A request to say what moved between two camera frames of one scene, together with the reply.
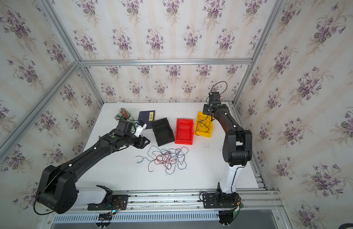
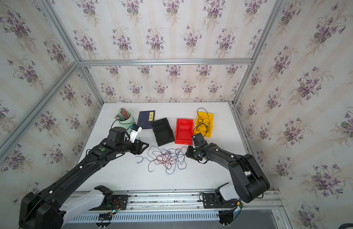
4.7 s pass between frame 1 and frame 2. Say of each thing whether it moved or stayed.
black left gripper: moved
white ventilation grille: stayed
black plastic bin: stayed
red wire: stayed
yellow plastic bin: stayed
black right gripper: moved
